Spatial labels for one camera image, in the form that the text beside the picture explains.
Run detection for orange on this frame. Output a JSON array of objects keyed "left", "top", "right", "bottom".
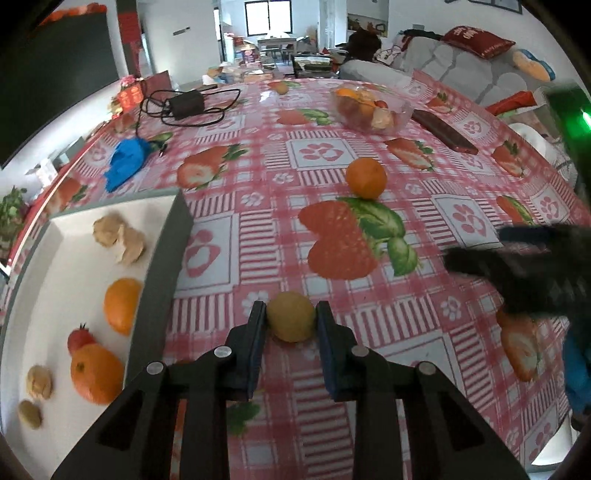
[
  {"left": 70, "top": 343, "right": 124, "bottom": 405},
  {"left": 346, "top": 157, "right": 387, "bottom": 200},
  {"left": 103, "top": 278, "right": 143, "bottom": 336}
]

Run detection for brown kiwi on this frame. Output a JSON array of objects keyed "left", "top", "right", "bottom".
[
  {"left": 18, "top": 400, "right": 42, "bottom": 430},
  {"left": 266, "top": 291, "right": 315, "bottom": 343}
]

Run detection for large tan round fruit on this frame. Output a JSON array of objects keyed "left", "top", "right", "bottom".
[{"left": 26, "top": 365, "right": 53, "bottom": 400}]

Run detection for red tomato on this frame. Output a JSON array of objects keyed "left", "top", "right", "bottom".
[{"left": 67, "top": 323, "right": 97, "bottom": 356}]

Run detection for tan walnut front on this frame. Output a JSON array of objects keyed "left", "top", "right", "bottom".
[{"left": 114, "top": 225, "right": 145, "bottom": 266}]

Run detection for tan walnut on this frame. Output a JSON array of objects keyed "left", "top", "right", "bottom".
[
  {"left": 93, "top": 213, "right": 124, "bottom": 248},
  {"left": 114, "top": 225, "right": 145, "bottom": 266}
]

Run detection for dark red phone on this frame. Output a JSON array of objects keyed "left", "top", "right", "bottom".
[{"left": 412, "top": 109, "right": 479, "bottom": 155}]

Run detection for white shallow box tray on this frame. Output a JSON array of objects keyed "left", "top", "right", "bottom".
[{"left": 1, "top": 189, "right": 193, "bottom": 479}]

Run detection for grey sofa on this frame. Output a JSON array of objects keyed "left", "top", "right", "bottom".
[{"left": 399, "top": 37, "right": 544, "bottom": 106}]

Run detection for orange blue plush toy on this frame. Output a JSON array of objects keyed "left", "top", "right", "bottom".
[{"left": 512, "top": 49, "right": 556, "bottom": 82}]

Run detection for clear glass fruit bowl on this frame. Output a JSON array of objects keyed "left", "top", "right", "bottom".
[{"left": 332, "top": 85, "right": 414, "bottom": 135}]

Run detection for red checkered strawberry tablecloth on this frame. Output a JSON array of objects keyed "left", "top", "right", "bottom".
[{"left": 124, "top": 80, "right": 586, "bottom": 464}]

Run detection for red embroidered cushion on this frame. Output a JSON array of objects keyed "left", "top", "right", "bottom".
[{"left": 442, "top": 26, "right": 515, "bottom": 60}]

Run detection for person in black seated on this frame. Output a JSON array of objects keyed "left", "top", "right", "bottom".
[{"left": 344, "top": 29, "right": 382, "bottom": 63}]

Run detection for green potted plant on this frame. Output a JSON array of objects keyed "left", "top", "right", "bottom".
[{"left": 0, "top": 186, "right": 28, "bottom": 251}]

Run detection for small fruit far table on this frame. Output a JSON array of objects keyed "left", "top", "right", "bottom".
[{"left": 274, "top": 82, "right": 290, "bottom": 95}]

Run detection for blue crumpled glove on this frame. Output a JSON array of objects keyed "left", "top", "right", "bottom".
[{"left": 104, "top": 137, "right": 151, "bottom": 193}]

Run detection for black power adapter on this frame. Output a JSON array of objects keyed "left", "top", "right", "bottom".
[{"left": 168, "top": 90, "right": 205, "bottom": 120}]

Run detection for red gift boxes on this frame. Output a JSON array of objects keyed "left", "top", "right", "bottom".
[{"left": 114, "top": 75, "right": 144, "bottom": 112}]

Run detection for black adapter cable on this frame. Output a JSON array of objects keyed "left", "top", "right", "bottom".
[{"left": 135, "top": 78, "right": 243, "bottom": 139}]

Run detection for black wall television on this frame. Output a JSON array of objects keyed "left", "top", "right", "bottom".
[{"left": 1, "top": 8, "right": 118, "bottom": 166}]

